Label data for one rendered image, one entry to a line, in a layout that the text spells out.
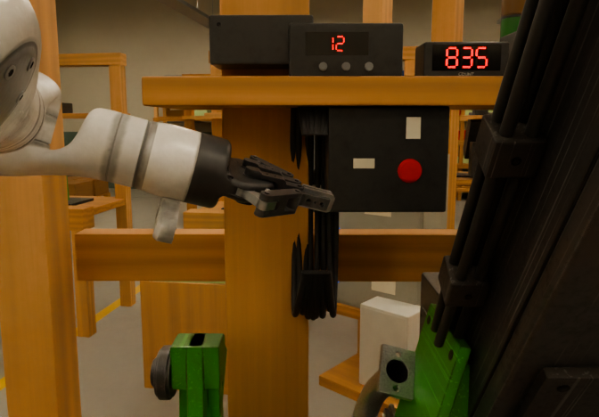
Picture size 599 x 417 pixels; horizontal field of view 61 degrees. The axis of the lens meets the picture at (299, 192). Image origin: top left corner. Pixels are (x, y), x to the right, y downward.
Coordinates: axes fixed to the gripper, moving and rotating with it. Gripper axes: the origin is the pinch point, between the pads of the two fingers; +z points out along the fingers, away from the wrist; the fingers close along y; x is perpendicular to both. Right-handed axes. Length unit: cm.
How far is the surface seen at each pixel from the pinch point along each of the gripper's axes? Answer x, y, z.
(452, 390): 9.0, -17.6, 13.1
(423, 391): 13.1, -13.3, 13.9
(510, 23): -27.6, 27.2, 30.1
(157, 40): 126, 1104, -64
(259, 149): 3.6, 27.1, -2.3
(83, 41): 183, 1159, -213
